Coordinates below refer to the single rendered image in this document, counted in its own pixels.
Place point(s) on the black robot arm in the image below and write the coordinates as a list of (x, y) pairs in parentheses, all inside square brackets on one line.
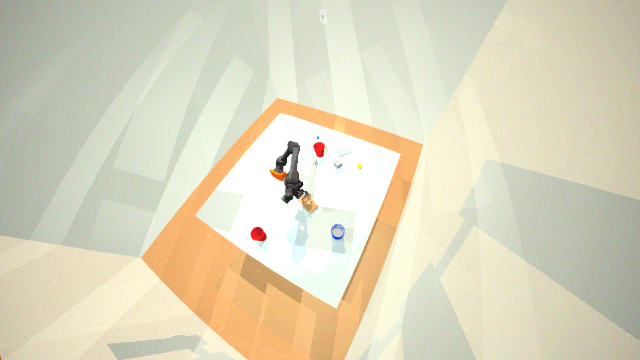
[(292, 177)]

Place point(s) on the blue mug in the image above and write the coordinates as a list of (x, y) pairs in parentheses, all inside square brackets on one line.
[(338, 231)]

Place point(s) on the red cup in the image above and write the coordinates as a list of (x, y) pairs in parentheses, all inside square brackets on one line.
[(319, 149), (258, 234)]

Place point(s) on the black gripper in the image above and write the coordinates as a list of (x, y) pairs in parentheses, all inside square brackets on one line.
[(299, 187)]

